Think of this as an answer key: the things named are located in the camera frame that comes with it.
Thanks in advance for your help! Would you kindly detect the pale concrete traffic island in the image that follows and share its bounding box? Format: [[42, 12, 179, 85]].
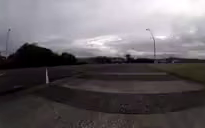
[[58, 70, 205, 95]]

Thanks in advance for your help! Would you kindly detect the thin street lamp pole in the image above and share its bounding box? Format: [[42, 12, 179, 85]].
[[5, 27, 12, 58]]

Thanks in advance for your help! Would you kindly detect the distant low tree line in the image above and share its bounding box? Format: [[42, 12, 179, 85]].
[[77, 54, 205, 65]]

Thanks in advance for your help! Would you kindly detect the dark clump of trees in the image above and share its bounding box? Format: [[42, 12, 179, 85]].
[[0, 42, 78, 70]]

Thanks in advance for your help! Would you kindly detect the tall curved street lamp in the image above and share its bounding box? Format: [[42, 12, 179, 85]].
[[145, 27, 157, 61]]

